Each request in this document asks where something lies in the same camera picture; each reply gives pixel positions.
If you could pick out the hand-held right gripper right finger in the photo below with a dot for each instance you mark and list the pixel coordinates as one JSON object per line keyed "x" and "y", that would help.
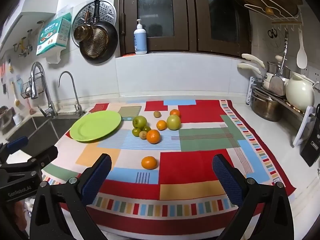
{"x": 228, "y": 180}

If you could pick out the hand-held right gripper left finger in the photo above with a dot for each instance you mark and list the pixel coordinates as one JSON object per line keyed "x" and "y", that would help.
{"x": 96, "y": 180}

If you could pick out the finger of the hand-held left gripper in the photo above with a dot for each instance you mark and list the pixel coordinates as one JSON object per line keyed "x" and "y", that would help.
{"x": 17, "y": 144}
{"x": 46, "y": 155}

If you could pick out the green plate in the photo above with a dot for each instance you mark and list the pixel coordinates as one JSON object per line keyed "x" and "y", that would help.
{"x": 95, "y": 127}

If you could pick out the orange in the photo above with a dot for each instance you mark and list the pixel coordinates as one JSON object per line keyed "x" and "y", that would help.
{"x": 161, "y": 125}
{"x": 149, "y": 163}
{"x": 153, "y": 136}
{"x": 175, "y": 112}

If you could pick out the green tangerine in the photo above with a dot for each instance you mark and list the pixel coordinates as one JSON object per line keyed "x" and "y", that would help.
{"x": 136, "y": 132}
{"x": 147, "y": 128}

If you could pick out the kiwi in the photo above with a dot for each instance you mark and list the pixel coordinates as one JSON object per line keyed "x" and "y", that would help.
{"x": 143, "y": 135}
{"x": 157, "y": 114}

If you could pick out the green apple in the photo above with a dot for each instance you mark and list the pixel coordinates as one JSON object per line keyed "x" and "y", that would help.
{"x": 139, "y": 122}

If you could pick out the yellow-green apple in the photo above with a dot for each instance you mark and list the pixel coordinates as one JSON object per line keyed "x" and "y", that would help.
{"x": 173, "y": 122}

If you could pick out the white cup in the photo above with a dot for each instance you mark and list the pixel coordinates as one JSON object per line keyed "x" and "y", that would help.
{"x": 17, "y": 119}

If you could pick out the steel sink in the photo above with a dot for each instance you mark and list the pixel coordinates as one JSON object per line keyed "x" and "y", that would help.
{"x": 42, "y": 127}

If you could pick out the colourful patterned tablecloth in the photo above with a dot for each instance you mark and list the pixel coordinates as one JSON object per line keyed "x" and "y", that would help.
{"x": 195, "y": 160}

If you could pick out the yellow dish brush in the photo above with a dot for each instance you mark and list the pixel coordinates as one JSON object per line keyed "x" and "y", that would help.
{"x": 17, "y": 101}

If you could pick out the thin gooseneck faucet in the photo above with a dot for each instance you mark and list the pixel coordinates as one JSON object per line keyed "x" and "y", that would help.
{"x": 75, "y": 97}

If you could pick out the chrome pull-out faucet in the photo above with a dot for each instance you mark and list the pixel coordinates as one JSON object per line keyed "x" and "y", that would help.
{"x": 37, "y": 80}

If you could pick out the large steel pot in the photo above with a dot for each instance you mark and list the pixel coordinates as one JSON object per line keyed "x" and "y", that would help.
{"x": 265, "y": 108}

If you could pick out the white metal dish rack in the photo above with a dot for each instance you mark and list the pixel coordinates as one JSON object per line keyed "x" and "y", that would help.
{"x": 300, "y": 135}

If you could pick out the black knife sheath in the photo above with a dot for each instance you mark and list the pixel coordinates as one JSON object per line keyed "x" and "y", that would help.
{"x": 311, "y": 145}

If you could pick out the cream ceramic jug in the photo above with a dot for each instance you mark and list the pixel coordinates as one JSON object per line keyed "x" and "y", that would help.
{"x": 298, "y": 96}

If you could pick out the teal white tissue pack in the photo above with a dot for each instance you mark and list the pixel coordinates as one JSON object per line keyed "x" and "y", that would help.
{"x": 53, "y": 35}

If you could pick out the gold metal colander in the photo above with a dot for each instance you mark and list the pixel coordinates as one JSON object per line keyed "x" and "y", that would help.
{"x": 96, "y": 42}

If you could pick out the small copper saucepan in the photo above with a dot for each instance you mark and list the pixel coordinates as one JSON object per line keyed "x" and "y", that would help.
{"x": 82, "y": 32}

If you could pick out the black frying pan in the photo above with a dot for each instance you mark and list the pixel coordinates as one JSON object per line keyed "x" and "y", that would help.
{"x": 112, "y": 42}

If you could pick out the metal tongs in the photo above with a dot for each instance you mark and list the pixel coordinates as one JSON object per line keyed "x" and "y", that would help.
{"x": 285, "y": 52}

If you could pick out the white rice spoon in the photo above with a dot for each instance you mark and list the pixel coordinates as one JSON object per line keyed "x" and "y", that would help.
{"x": 301, "y": 57}

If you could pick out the white blue pump bottle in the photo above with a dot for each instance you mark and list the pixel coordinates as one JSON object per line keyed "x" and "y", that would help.
{"x": 140, "y": 40}

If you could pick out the black scissors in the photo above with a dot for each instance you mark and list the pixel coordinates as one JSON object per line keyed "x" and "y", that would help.
{"x": 272, "y": 33}

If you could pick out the perforated metal steamer plate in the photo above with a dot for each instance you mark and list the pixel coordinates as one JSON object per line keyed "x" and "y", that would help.
{"x": 106, "y": 11}

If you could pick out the dark brown window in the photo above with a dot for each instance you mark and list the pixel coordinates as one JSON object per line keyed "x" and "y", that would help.
{"x": 185, "y": 17}

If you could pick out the white wall outlet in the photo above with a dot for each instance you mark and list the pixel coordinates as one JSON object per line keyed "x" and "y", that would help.
{"x": 311, "y": 73}

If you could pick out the white wall cabinet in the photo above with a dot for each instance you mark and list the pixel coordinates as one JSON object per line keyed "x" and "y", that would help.
{"x": 22, "y": 7}

